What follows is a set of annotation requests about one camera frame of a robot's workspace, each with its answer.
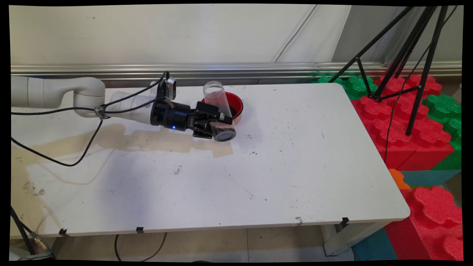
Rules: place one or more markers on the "white metal table leg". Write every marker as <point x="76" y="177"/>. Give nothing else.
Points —
<point x="343" y="240"/>

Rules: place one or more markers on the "teal foam mat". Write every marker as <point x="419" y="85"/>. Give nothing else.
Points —
<point x="377" y="245"/>

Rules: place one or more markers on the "aluminium rail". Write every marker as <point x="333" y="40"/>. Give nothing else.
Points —
<point x="258" y="72"/>

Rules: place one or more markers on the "clear plastic jar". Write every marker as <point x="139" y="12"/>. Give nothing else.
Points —
<point x="216" y="96"/>

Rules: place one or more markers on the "teal foam block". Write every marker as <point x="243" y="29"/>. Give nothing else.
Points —
<point x="428" y="177"/>

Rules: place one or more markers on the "orange foam piece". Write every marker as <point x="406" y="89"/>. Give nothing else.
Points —
<point x="398" y="179"/>

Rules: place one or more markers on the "large red foam block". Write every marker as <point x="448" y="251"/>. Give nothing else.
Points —
<point x="406" y="147"/>

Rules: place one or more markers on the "black tripod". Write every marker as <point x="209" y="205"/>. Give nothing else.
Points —
<point x="425" y="74"/>

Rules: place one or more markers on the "red bowl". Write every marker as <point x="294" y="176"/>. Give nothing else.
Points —
<point x="236" y="101"/>

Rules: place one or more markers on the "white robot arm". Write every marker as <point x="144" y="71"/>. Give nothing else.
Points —
<point x="55" y="92"/>

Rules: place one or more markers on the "black seeds heap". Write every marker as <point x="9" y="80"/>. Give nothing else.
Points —
<point x="234" y="111"/>

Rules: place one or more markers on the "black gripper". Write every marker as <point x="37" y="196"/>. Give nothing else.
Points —
<point x="173" y="115"/>

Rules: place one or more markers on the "green foam block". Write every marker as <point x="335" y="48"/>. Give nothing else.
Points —
<point x="443" y="107"/>
<point x="356" y="87"/>

